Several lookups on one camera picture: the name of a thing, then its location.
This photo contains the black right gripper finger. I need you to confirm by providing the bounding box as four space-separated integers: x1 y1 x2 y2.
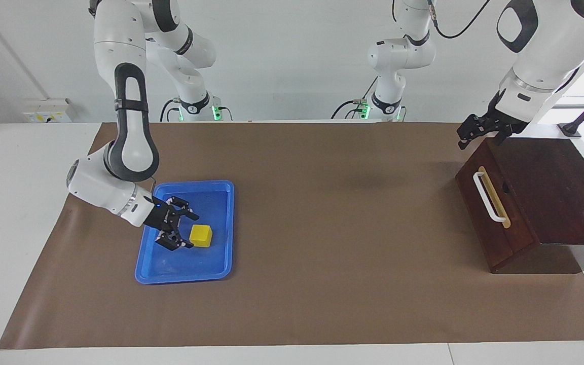
156 232 195 252
168 197 200 222

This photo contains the yellow cube block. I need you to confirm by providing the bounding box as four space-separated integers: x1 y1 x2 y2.
190 225 213 248

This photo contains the wooden drawer with white handle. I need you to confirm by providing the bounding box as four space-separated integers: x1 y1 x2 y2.
455 138 541 272

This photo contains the dark wooden drawer cabinet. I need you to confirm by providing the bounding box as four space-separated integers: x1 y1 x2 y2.
455 137 584 275

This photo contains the blue plastic tray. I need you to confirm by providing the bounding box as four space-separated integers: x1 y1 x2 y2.
134 179 235 284

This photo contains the brown table mat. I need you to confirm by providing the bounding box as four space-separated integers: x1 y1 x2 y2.
0 121 584 350

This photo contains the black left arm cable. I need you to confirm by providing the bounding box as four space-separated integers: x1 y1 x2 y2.
426 0 491 40

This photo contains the black right base cable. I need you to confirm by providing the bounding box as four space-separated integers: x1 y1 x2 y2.
159 98 182 123

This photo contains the black base cable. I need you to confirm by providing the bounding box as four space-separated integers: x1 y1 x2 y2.
159 98 182 123
331 76 379 120

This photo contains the black left base cable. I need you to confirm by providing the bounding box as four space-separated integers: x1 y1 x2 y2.
331 76 379 120

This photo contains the white wall socket box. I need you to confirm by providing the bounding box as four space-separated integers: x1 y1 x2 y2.
22 98 78 124

